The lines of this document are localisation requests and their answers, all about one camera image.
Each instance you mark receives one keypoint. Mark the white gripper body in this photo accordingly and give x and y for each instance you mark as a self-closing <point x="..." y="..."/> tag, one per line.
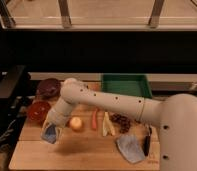
<point x="58" y="116"/>

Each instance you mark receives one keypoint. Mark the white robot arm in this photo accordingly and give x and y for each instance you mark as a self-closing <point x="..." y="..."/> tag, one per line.
<point x="175" y="117"/>

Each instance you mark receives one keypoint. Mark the grey blue cloth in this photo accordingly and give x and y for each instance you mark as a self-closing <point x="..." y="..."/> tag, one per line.
<point x="130" y="149"/>

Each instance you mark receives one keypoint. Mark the wooden cutting board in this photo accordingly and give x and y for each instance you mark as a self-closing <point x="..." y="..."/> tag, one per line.
<point x="87" y="150"/>

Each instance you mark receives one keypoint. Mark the blue sponge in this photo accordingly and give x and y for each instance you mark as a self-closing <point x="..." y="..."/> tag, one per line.
<point x="50" y="135"/>

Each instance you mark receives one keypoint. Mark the purple grape bunch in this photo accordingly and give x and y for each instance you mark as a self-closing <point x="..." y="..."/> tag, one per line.
<point x="123" y="121"/>

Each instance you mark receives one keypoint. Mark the green plastic tray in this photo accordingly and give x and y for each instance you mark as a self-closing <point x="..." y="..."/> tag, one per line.
<point x="126" y="84"/>

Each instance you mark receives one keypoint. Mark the purple bowl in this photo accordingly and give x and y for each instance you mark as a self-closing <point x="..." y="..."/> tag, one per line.
<point x="49" y="87"/>

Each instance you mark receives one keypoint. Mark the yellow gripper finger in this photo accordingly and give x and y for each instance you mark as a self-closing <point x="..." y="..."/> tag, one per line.
<point x="44" y="127"/>
<point x="58" y="131"/>

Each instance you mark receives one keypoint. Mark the yellow apple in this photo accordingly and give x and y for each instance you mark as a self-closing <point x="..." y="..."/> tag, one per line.
<point x="76" y="123"/>

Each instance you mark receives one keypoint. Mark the black handled knife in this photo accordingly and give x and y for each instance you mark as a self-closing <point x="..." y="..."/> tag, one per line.
<point x="146" y="145"/>

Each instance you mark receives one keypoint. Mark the orange carrot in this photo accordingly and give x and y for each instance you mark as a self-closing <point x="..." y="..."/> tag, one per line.
<point x="94" y="119"/>

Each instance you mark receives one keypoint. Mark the red bowl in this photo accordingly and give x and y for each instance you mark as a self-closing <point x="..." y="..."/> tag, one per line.
<point x="38" y="111"/>

